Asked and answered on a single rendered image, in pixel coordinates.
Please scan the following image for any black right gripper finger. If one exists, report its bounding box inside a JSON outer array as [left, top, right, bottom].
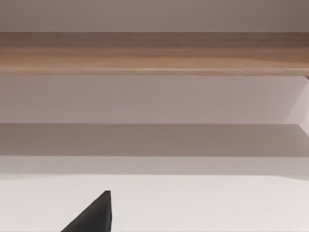
[[60, 190, 113, 232]]

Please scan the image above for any wooden shelf board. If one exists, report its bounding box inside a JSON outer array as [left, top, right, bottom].
[[0, 31, 309, 77]]

